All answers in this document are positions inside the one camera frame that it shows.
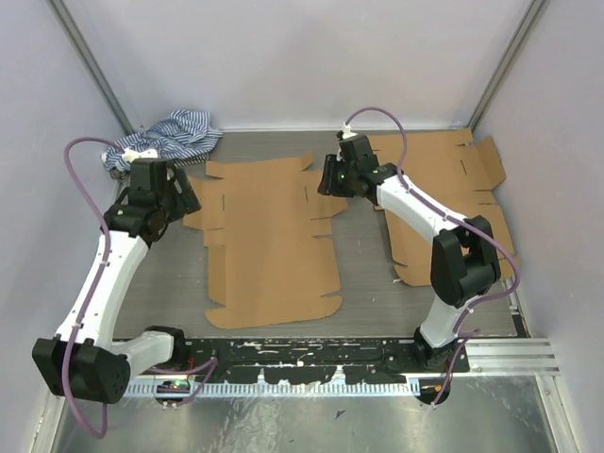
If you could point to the slotted grey cable duct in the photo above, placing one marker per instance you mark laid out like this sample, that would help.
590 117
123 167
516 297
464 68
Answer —
175 387

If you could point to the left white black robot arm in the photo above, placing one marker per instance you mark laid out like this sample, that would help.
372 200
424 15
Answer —
82 360

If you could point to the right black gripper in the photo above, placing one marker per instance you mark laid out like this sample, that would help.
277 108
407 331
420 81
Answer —
329 183

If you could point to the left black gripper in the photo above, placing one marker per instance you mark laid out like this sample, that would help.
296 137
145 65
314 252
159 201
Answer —
187 201

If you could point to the brown cardboard box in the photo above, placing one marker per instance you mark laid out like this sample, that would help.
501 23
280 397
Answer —
267 233

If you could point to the aluminium frame rail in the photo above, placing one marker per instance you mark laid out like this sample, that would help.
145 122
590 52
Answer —
511 357

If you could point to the blue striped crumpled cloth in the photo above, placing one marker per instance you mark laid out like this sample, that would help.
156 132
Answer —
184 136

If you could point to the stacked brown cardboard blanks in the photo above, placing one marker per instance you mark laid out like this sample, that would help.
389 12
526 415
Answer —
458 172

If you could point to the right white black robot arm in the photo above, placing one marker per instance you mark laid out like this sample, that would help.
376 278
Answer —
464 264

